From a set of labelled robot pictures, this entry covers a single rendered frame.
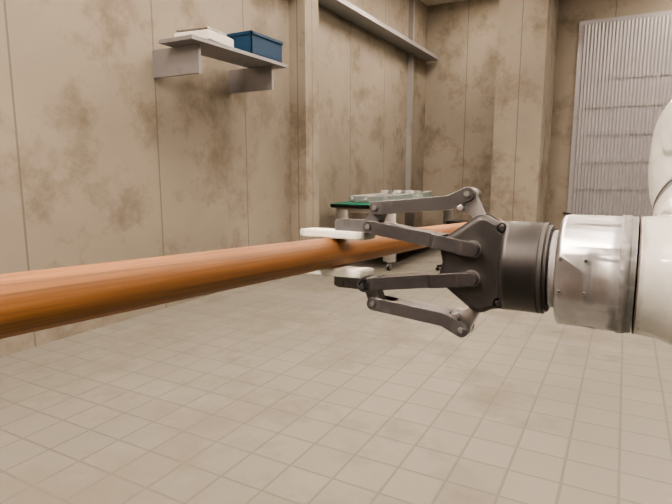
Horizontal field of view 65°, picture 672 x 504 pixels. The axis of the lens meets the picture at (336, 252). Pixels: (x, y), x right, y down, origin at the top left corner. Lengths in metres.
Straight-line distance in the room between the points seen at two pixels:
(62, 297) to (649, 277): 0.36
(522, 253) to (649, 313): 0.09
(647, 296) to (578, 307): 0.05
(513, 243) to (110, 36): 4.36
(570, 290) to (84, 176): 4.10
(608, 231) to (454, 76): 10.24
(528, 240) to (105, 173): 4.17
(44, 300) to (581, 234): 0.35
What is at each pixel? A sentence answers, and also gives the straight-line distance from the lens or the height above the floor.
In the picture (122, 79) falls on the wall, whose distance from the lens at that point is 4.66.
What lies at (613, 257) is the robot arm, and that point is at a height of 1.15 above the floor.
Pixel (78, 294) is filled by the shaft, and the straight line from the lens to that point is 0.30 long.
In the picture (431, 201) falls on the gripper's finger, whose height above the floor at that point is 1.18.
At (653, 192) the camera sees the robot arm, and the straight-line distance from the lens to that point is 0.53.
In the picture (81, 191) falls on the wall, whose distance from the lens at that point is 4.34.
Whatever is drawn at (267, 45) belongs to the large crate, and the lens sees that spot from 5.18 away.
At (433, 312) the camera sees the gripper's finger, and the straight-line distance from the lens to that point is 0.48.
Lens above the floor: 1.21
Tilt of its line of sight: 9 degrees down
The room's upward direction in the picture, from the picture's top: straight up
